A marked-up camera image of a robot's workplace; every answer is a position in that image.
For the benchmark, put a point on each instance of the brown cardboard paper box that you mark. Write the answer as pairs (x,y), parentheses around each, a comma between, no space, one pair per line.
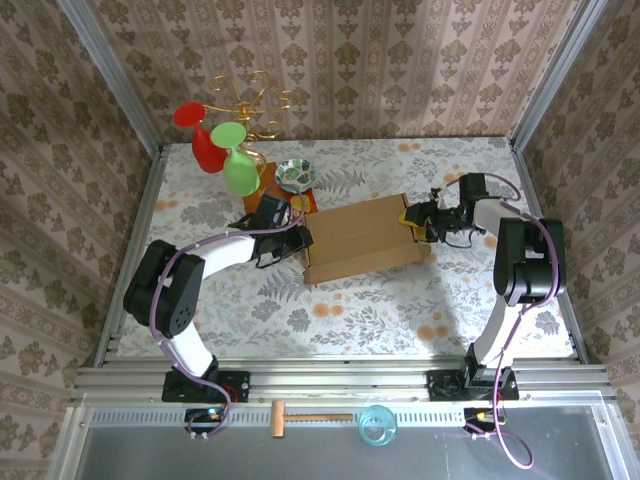
(360,240)

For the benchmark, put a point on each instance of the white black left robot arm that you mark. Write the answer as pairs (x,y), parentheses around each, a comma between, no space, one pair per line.
(165,295)

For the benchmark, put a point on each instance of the red snack packet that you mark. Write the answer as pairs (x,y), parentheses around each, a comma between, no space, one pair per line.
(307,202)

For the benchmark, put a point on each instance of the brown wooden rack base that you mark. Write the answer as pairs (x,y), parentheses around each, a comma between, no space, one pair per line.
(257,197)

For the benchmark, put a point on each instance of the leaf-patterned ceramic bowl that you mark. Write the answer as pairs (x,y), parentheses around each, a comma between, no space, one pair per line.
(296,175)

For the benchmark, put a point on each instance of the green plastic wine glass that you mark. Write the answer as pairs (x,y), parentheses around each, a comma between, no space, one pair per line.
(241,172)

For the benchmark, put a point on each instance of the floral table cloth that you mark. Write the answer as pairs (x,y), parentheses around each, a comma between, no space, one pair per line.
(350,325)

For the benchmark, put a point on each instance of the red plastic wine glass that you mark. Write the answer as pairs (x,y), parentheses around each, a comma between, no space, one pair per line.
(207,150)

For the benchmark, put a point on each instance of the wooden mallet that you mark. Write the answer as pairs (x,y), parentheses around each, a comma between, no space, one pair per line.
(278,419)

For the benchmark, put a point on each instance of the blue glass cup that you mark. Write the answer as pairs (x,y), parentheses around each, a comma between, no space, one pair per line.
(378,425)

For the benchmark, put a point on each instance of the grey metal panel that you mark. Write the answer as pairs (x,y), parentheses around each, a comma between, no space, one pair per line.
(300,460)

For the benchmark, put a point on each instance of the aluminium frame cross rail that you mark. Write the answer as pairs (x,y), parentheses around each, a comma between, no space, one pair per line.
(340,382)

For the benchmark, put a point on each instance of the aluminium frame side rail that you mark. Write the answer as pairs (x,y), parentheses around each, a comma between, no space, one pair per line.
(130,240)
(570,320)

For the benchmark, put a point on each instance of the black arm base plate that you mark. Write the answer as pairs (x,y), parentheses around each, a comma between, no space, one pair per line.
(440,386)
(240,386)

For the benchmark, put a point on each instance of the aluminium frame post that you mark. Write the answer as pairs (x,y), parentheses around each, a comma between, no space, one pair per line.
(555,75)
(107,75)

